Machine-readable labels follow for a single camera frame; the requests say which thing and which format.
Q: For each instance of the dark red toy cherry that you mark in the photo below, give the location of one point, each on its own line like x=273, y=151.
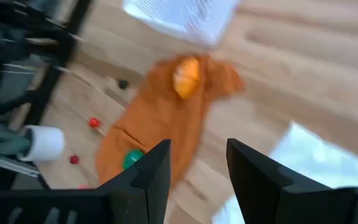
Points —
x=74, y=160

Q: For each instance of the toy orange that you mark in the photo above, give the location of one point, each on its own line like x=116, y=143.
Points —
x=186, y=79

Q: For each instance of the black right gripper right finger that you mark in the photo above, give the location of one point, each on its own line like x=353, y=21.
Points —
x=266, y=199

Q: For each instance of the pink toy peach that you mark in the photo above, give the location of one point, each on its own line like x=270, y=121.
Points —
x=83, y=187

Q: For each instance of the snake plant in white pot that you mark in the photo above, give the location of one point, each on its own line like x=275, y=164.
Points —
x=47, y=143

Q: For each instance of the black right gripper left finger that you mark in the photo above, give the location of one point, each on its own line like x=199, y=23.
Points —
x=135, y=199

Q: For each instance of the white perforated plastic basket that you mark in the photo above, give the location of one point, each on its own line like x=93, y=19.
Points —
x=185, y=18

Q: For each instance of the green toy pepper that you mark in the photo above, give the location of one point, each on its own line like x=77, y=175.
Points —
x=130, y=158

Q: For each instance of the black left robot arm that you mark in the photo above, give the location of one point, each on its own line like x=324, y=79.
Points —
x=8, y=43

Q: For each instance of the white cloth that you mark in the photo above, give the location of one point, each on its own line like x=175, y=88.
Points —
x=322, y=161

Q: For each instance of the orange cloth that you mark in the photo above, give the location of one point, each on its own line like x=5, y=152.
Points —
x=160, y=124

